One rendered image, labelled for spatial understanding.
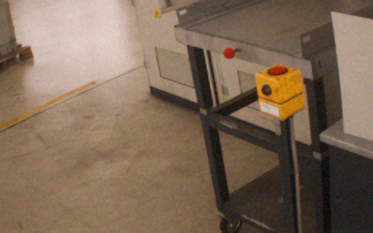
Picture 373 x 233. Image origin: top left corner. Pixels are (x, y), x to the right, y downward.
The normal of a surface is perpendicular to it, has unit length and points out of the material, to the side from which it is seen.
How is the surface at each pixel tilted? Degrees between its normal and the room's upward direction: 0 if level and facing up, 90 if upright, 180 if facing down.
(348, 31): 90
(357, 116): 90
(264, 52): 90
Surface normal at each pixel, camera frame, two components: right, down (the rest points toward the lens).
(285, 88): 0.59, 0.24
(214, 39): -0.79, 0.38
